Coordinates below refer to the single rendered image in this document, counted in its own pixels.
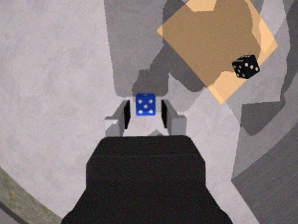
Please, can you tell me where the blue die with white pips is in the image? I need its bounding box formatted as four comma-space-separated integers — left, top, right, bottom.
135, 93, 156, 116

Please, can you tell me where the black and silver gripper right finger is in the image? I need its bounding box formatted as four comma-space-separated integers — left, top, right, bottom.
161, 99, 187, 135

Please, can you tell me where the black die with white pips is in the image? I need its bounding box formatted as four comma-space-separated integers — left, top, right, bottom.
232, 55, 260, 79

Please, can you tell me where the tan flat mat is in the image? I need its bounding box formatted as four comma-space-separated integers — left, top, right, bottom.
156, 0, 278, 104

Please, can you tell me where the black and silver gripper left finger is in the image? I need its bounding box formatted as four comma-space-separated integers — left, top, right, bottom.
104, 100, 131, 137

